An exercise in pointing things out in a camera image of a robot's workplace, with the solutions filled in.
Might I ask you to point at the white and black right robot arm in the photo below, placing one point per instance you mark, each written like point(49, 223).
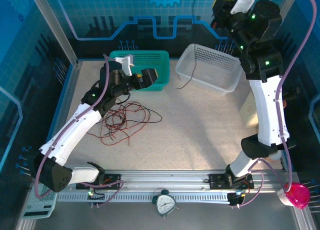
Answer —
point(267, 109)

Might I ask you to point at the white plastic basket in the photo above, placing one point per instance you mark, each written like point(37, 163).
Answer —
point(215, 74)

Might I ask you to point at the pink emergency button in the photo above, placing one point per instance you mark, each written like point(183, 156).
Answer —
point(298, 196)

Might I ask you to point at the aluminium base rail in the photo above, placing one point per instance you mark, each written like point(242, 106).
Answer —
point(162, 177)

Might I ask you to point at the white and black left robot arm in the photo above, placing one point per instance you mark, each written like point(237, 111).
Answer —
point(75, 129)

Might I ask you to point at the green plastic basket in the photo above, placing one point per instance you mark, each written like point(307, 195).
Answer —
point(160, 64)

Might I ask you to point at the green triangular alarm clock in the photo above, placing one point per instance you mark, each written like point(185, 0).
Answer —
point(165, 205)

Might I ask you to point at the white desk calculator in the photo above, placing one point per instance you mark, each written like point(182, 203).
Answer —
point(37, 210)

